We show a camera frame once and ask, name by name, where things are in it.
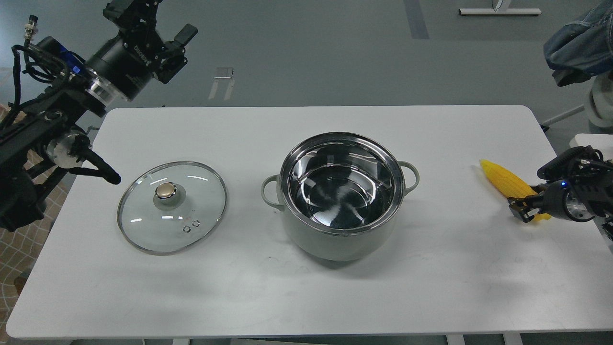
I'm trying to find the white stand base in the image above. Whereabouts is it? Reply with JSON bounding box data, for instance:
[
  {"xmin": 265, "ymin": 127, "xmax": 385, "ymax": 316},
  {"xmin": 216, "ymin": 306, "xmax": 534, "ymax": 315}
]
[{"xmin": 458, "ymin": 0, "xmax": 542, "ymax": 17}]

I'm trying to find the white round object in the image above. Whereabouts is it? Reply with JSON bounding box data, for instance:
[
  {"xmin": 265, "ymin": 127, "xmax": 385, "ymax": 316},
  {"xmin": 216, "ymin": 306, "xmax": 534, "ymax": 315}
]
[{"xmin": 585, "ymin": 72, "xmax": 613, "ymax": 128}]

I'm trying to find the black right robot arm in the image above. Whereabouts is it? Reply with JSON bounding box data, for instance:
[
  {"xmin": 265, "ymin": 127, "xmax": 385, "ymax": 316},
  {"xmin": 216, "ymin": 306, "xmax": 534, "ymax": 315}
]
[{"xmin": 507, "ymin": 146, "xmax": 613, "ymax": 251}]

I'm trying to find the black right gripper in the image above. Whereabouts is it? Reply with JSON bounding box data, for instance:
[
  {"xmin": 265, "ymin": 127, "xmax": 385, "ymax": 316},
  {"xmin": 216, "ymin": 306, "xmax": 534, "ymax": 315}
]
[{"xmin": 508, "ymin": 180, "xmax": 570, "ymax": 223}]

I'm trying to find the yellow corn cob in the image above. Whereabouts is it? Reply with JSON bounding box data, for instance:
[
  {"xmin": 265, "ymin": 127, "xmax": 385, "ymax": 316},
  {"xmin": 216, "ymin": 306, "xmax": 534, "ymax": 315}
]
[{"xmin": 479, "ymin": 159, "xmax": 538, "ymax": 199}]

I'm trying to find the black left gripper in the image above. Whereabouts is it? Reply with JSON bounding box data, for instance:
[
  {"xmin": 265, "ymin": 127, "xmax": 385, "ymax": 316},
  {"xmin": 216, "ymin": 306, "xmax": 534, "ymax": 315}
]
[{"xmin": 86, "ymin": 0, "xmax": 198, "ymax": 101}]

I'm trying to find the blue denim garment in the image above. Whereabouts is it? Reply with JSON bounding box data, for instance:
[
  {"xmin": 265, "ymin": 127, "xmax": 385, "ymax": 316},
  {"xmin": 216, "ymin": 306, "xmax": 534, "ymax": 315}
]
[{"xmin": 543, "ymin": 0, "xmax": 613, "ymax": 87}]

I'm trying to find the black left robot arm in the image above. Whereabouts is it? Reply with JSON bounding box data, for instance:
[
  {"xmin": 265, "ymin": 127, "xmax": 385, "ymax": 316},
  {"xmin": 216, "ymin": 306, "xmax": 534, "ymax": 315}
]
[{"xmin": 0, "ymin": 0, "xmax": 198, "ymax": 232}]

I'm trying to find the grey steel cooking pot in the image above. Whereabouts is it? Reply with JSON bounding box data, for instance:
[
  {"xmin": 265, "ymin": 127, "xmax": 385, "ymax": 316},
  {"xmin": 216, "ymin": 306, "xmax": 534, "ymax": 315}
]
[{"xmin": 261, "ymin": 132, "xmax": 420, "ymax": 262}]

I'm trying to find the glass pot lid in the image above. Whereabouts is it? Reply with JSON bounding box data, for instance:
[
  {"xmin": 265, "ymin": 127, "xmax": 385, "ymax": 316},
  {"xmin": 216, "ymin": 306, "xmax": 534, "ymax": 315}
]
[{"xmin": 116, "ymin": 161, "xmax": 228, "ymax": 255}]

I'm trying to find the beige checkered cloth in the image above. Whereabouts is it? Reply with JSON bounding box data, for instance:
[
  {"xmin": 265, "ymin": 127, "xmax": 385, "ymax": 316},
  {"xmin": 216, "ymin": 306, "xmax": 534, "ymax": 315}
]
[{"xmin": 0, "ymin": 103, "xmax": 68, "ymax": 331}]

